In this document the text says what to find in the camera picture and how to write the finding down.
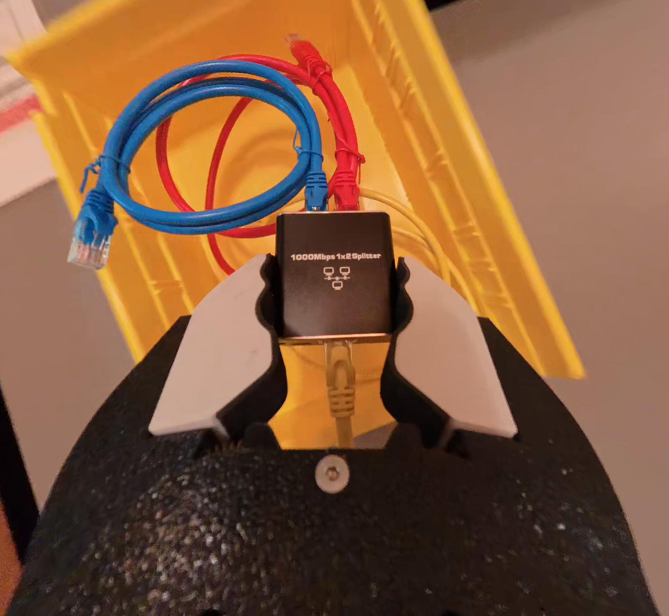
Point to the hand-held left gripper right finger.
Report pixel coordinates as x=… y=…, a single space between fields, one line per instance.
x=449 y=365

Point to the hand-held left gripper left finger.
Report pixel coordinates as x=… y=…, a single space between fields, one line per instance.
x=219 y=365

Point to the black ethernet splitter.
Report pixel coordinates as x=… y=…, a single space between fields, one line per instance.
x=334 y=287

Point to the yellow plastic bin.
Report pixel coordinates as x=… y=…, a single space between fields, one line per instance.
x=444 y=156

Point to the white paper label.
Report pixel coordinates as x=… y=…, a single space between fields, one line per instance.
x=21 y=156

